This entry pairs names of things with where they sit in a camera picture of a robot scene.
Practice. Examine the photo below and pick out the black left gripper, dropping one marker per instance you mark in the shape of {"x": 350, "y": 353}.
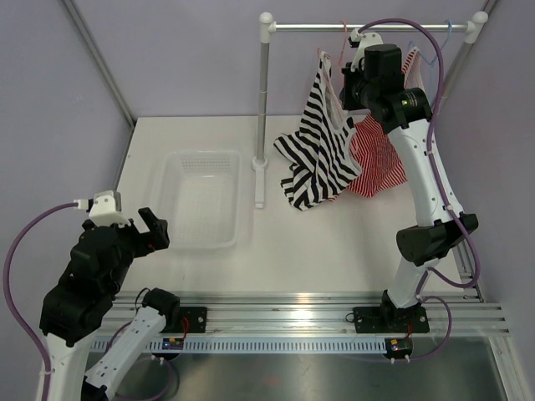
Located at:
{"x": 148, "y": 242}

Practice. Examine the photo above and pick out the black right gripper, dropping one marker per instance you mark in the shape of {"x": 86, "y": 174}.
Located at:
{"x": 349, "y": 77}

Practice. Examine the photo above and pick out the black white striped tank top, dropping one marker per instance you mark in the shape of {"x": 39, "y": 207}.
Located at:
{"x": 321, "y": 164}

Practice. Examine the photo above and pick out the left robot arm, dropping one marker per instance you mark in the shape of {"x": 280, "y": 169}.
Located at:
{"x": 74, "y": 309}

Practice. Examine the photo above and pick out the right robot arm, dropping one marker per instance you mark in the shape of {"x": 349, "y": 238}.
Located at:
{"x": 441, "y": 224}

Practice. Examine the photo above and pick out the red white striped tank top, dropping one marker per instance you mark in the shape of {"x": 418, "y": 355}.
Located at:
{"x": 376, "y": 163}

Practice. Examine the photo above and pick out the clear plastic basket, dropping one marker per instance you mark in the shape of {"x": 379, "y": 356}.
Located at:
{"x": 199, "y": 192}

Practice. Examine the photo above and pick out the silver white clothes rack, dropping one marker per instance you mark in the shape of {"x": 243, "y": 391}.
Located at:
{"x": 268, "y": 27}

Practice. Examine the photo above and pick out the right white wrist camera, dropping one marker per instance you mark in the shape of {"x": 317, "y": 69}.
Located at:
{"x": 361, "y": 41}

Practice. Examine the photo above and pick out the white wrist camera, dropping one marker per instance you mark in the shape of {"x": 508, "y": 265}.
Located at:
{"x": 104, "y": 209}
{"x": 361, "y": 41}

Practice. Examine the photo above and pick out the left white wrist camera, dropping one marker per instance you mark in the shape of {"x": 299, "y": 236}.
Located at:
{"x": 104, "y": 209}

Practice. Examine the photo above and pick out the blue wire hanger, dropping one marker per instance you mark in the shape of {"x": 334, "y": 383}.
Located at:
{"x": 428, "y": 67}

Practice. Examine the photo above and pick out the white slotted cable duct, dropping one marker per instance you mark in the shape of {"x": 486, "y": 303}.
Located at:
{"x": 237, "y": 345}

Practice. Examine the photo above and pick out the right aluminium frame post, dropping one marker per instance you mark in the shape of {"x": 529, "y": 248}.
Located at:
{"x": 473, "y": 31}

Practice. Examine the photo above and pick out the aluminium frame post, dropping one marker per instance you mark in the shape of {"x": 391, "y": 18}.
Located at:
{"x": 91, "y": 47}
{"x": 473, "y": 31}

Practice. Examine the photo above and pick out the aluminium mounting rail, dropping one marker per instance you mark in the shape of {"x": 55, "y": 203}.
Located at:
{"x": 325, "y": 314}

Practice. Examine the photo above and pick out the left aluminium frame post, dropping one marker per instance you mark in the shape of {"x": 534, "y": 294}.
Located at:
{"x": 91, "y": 47}

